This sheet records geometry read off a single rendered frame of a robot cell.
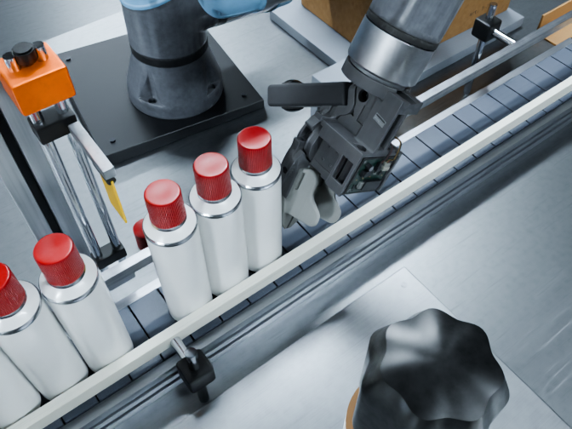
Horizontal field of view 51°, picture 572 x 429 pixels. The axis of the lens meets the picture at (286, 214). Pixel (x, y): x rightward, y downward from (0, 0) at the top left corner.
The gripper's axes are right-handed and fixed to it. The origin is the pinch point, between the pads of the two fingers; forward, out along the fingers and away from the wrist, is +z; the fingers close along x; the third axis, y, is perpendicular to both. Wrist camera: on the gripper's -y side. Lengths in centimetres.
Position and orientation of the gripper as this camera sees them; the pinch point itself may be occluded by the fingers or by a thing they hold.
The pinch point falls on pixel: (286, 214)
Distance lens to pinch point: 69.7
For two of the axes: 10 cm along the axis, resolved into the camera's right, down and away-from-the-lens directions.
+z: -4.0, 7.7, 5.0
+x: 6.9, -1.0, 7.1
